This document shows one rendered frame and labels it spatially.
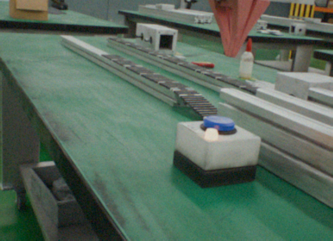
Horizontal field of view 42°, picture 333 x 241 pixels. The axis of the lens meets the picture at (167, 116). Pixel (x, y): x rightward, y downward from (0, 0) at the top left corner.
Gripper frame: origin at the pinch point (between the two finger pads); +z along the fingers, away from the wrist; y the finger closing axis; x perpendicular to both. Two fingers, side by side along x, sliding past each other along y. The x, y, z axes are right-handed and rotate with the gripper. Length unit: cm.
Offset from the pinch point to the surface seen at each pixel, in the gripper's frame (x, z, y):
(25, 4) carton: 231, 6, 15
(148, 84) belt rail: 44.8, 14.0, 10.5
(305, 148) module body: -7.5, 10.7, 7.5
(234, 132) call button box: -2.1, 10.0, 0.6
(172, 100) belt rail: 32.8, 14.9, 10.5
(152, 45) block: 107, 13, 41
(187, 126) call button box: 1.7, 10.1, -4.2
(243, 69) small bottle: 61, 13, 49
